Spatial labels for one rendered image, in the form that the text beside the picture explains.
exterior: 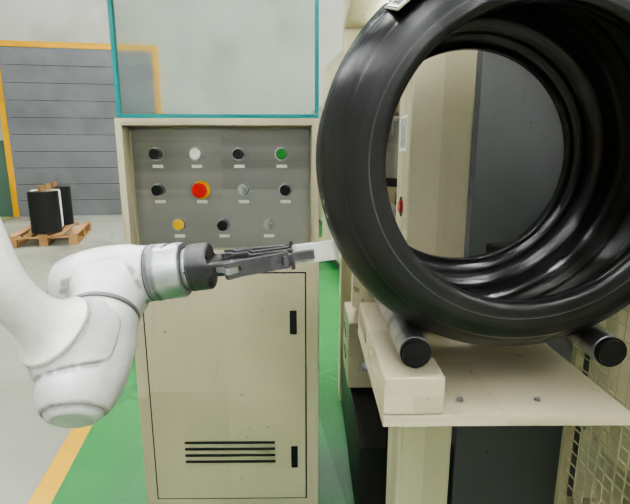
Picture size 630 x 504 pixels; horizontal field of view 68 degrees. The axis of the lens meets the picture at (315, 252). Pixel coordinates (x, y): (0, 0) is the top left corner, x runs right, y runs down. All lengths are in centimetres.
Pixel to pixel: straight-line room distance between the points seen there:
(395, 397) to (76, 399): 42
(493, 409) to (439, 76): 63
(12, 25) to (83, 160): 251
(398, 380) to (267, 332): 76
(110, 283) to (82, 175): 924
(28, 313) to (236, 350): 88
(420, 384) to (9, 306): 53
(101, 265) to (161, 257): 9
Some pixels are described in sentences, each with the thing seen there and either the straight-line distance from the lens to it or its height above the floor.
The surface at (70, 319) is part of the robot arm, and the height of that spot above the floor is 98.
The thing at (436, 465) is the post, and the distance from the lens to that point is 126.
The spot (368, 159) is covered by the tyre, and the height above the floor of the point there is 117.
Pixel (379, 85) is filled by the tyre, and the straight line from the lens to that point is 62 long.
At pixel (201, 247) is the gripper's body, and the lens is 74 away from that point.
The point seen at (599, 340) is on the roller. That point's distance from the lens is 80.
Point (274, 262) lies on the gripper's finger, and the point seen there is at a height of 102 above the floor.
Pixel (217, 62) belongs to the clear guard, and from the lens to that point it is 137.
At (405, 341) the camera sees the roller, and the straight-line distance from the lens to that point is 69.
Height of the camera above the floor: 118
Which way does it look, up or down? 12 degrees down
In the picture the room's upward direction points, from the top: straight up
